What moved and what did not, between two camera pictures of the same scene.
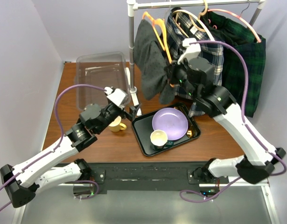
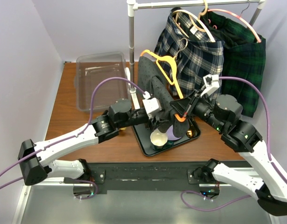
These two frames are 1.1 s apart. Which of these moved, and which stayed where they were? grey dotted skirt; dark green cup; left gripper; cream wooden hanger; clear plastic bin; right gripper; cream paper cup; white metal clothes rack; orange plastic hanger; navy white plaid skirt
Moved: orange plastic hanger; right gripper; grey dotted skirt; left gripper
Stayed: cream paper cup; clear plastic bin; navy white plaid skirt; dark green cup; white metal clothes rack; cream wooden hanger
